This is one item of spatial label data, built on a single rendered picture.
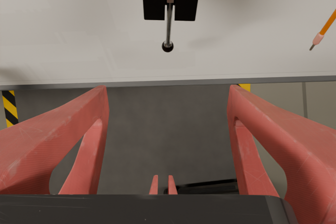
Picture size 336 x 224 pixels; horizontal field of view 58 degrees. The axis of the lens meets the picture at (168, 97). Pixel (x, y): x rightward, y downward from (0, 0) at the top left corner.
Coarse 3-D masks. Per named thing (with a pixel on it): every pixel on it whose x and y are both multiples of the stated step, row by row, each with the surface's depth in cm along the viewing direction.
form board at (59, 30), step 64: (0, 0) 35; (64, 0) 35; (128, 0) 35; (256, 0) 34; (320, 0) 34; (0, 64) 46; (64, 64) 46; (128, 64) 46; (192, 64) 45; (256, 64) 45; (320, 64) 45
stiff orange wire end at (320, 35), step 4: (332, 16) 22; (328, 20) 23; (332, 20) 23; (328, 24) 23; (324, 28) 23; (328, 28) 23; (320, 32) 24; (324, 32) 24; (316, 36) 24; (320, 36) 24; (316, 40) 25; (320, 40) 24; (312, 44) 25; (316, 44) 25; (312, 48) 26
